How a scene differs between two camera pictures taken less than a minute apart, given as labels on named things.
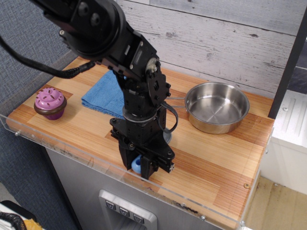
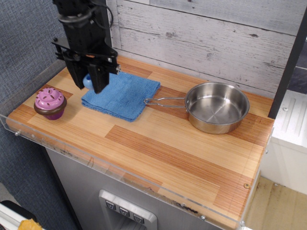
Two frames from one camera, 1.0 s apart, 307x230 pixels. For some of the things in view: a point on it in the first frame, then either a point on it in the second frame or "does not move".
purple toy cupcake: x=51 y=102 does not move
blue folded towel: x=107 y=96 does not move
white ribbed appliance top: x=290 y=124 does not move
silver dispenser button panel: x=118 y=213 does not move
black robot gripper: x=148 y=139 → x=86 y=41
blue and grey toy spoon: x=136 y=162 → x=87 y=82
